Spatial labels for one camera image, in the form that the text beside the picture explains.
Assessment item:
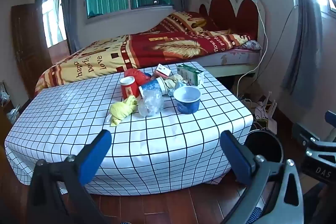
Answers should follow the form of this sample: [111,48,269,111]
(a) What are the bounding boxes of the beige paper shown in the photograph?
[164,74,187,88]

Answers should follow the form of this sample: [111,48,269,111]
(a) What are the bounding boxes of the blue and white paper cup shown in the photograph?
[139,76,170,98]

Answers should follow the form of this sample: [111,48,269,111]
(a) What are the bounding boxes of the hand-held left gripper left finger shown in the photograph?
[28,130,113,224]

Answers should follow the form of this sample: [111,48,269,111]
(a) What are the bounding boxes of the brown wooden door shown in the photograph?
[11,4,53,77]

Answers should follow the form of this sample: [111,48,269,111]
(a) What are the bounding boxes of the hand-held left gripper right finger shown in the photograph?
[220,130,305,224]

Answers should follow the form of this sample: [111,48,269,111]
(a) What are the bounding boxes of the black trash bin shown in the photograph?
[244,129,285,165]

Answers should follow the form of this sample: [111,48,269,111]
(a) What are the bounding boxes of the white checkered tablecloth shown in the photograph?
[5,62,254,196]

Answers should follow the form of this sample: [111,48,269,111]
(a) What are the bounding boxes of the blue striped cloth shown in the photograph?
[243,207,263,224]

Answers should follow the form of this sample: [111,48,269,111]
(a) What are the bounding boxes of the white power cable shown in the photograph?
[236,0,268,98]

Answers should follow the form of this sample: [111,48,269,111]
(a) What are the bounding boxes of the red heart shaped headboard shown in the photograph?
[199,0,266,67]

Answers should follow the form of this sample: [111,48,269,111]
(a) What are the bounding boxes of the small white and red box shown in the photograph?
[154,64,172,80]

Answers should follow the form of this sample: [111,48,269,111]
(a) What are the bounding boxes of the red and yellow printed blanket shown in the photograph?
[35,11,251,94]

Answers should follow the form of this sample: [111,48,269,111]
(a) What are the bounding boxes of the yellow cloth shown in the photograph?
[109,95,138,127]

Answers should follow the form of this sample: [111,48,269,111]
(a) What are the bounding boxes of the white router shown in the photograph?
[253,91,279,132]

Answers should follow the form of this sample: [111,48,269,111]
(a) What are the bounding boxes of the blue paper bowl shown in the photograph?
[173,86,201,114]

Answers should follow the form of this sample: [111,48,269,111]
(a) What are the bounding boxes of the floral pillow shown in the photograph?
[238,40,262,51]

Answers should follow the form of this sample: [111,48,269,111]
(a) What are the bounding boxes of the red plastic bag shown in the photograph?
[124,69,151,88]

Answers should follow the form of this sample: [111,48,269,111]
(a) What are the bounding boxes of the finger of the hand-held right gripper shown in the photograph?
[325,111,336,125]
[292,123,321,147]

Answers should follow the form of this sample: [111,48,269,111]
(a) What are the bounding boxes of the black cable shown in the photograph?
[262,5,298,83]

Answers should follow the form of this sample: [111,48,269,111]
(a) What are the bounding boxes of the grey patterned curtain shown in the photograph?
[282,0,326,94]

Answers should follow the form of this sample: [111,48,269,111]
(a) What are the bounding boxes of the green and white carton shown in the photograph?
[176,64,205,86]

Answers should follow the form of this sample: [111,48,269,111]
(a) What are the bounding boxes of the bed mattress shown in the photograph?
[194,49,263,68]

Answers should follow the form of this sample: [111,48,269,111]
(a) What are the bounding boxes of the clear plastic bag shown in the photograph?
[138,89,164,117]

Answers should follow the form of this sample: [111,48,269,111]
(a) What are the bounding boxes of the bright balcony window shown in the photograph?
[41,0,67,47]

